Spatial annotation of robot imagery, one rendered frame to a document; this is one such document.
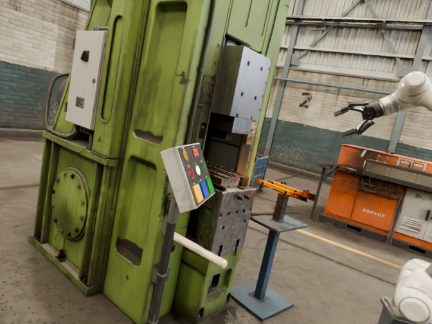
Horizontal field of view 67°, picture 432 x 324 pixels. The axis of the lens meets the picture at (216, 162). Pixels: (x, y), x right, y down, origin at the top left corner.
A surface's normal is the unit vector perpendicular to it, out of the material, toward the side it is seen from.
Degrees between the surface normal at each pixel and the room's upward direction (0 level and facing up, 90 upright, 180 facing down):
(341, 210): 90
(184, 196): 90
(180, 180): 90
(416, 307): 96
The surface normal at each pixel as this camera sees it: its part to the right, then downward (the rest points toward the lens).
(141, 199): -0.62, 0.00
